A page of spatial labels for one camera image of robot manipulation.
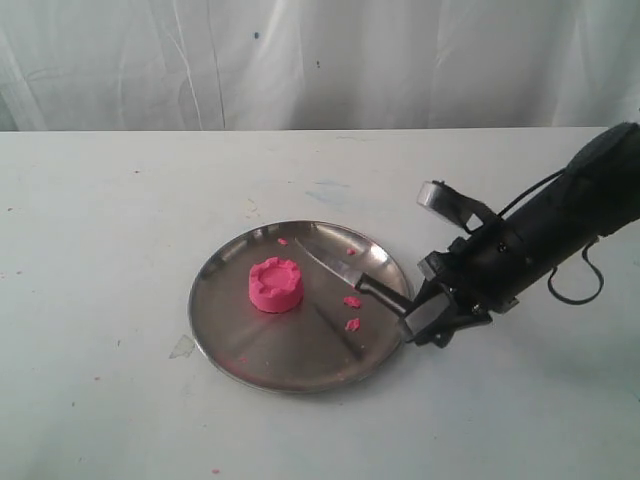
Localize pink crumb near knife lower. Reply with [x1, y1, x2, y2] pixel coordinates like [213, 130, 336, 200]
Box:
[345, 318, 361, 332]

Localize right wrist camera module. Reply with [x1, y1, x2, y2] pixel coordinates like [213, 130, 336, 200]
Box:
[416, 181, 498, 234]

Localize pink crumb near knife upper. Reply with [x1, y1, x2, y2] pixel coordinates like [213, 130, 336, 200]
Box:
[343, 296, 362, 309]

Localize pink dough piece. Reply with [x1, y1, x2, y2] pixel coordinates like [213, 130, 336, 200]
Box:
[248, 257, 304, 314]

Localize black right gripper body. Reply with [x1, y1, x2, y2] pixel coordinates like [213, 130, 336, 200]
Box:
[417, 209, 530, 314]

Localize pink crumb knife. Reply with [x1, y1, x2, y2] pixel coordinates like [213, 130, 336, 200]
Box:
[345, 318, 361, 332]
[343, 296, 362, 309]

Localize white backdrop curtain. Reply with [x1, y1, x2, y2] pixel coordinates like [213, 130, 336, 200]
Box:
[1, 1, 639, 131]

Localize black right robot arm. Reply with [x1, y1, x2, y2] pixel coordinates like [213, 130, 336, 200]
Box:
[399, 122, 639, 347]

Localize round stainless steel plate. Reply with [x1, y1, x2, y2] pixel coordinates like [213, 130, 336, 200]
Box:
[188, 220, 412, 393]

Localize black kitchen knife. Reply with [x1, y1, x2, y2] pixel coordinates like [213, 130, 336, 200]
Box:
[295, 238, 412, 317]

